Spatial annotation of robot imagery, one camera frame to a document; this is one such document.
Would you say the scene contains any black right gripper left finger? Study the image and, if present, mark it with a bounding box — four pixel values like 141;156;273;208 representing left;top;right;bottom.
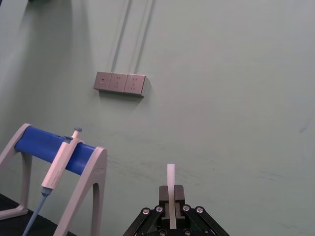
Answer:
122;185;170;236

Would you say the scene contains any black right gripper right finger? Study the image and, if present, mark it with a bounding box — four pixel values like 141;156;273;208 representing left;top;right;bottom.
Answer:
173;184;231;236

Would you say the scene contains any white stirring rod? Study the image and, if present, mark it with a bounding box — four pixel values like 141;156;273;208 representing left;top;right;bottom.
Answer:
167;163;178;230

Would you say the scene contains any grey and blue pipette stand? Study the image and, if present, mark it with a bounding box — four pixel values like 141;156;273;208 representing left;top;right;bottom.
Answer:
0;123;108;236

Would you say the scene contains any white and blue pipette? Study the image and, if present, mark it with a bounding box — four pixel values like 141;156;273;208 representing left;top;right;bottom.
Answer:
24;126;83;236

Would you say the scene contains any black table cloth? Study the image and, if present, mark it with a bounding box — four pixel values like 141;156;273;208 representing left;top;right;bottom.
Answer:
0;193;74;236

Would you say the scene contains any grey wall socket panel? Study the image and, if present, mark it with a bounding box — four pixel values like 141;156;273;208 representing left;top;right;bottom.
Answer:
93;71;147;97

